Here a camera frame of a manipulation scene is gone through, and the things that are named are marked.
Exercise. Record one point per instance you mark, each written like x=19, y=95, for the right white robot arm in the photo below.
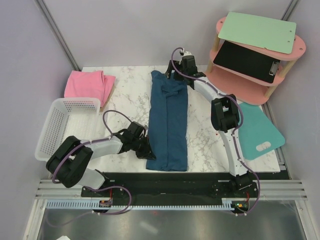
x=226, y=115

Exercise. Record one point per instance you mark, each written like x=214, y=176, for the white cable duct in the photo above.
x=95, y=204

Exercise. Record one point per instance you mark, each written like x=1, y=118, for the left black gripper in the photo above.
x=147, y=153

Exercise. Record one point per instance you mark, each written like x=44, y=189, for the pink three tier shelf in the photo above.
x=247, y=88

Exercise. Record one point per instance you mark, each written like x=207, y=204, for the black clipboard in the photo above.
x=247, y=62

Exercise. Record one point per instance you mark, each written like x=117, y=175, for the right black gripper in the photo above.
x=170, y=68

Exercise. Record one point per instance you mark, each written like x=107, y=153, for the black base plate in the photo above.
x=217, y=185

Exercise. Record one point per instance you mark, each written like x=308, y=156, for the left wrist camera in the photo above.
x=137, y=130

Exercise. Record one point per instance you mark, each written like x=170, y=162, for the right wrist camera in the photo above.
x=188, y=63

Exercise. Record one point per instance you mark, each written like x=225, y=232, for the green clipboard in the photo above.
x=258, y=31

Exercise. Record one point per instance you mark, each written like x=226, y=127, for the pink t shirt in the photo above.
x=90, y=85

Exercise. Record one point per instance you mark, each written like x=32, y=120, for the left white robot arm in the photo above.
x=69, y=164

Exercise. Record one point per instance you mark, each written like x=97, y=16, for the blue t shirt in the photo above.
x=167, y=126

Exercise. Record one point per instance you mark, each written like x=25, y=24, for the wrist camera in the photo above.
x=188, y=63
x=137, y=130

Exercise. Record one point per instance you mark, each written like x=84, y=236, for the teal cutting board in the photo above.
x=257, y=135

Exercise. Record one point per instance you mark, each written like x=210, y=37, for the white plastic basket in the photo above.
x=71, y=116

